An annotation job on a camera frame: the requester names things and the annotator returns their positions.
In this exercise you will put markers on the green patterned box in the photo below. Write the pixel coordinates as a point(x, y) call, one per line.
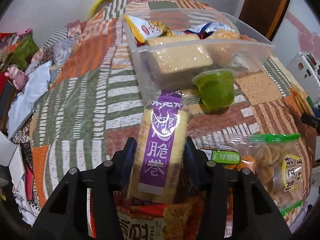
point(18, 49)

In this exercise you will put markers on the purple label coconut roll pack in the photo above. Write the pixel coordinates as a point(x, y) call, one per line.
point(160, 145)

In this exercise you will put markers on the white appliance with stickers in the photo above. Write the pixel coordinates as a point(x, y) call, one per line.
point(303, 72)

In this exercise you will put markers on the yellow curved headboard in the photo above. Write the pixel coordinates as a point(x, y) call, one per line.
point(98, 4)

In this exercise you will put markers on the golden puffed rice bar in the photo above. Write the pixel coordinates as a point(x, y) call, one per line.
point(223, 52)

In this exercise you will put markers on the cat ear crisps bag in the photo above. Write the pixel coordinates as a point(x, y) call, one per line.
point(276, 160)

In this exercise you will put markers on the patchwork striped bed quilt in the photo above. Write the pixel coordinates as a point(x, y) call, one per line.
point(106, 108)

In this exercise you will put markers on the blue white snack bag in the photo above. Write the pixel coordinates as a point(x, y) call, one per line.
point(206, 29)

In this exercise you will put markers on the brown wooden door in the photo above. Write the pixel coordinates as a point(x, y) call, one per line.
point(265, 16)

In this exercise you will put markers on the yellow white snack bag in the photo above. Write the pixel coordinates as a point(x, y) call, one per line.
point(144, 30)

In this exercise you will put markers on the red spicy snack bag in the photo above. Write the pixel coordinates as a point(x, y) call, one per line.
point(143, 220)

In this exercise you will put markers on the cracker stack pack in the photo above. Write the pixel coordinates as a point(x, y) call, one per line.
point(302, 103)

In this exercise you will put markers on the checkered patchwork blanket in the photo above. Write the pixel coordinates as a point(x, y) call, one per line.
point(44, 124)

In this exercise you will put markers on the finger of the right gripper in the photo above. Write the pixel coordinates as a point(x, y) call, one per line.
point(311, 121)

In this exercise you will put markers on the clear plastic storage bin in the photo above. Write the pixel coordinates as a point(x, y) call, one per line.
point(249, 57)

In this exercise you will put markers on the white plastic bag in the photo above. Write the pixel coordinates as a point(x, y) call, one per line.
point(25, 102)

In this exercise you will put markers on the pale wrapped cake block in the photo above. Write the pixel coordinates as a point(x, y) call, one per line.
point(174, 62)

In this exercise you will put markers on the green jelly cup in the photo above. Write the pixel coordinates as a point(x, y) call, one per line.
point(216, 88)

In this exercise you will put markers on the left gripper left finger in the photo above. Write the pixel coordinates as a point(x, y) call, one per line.
point(82, 205)

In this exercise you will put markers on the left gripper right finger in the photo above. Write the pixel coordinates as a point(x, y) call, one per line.
point(255, 216)

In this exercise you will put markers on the pink toy figure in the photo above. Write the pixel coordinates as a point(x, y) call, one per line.
point(18, 77)

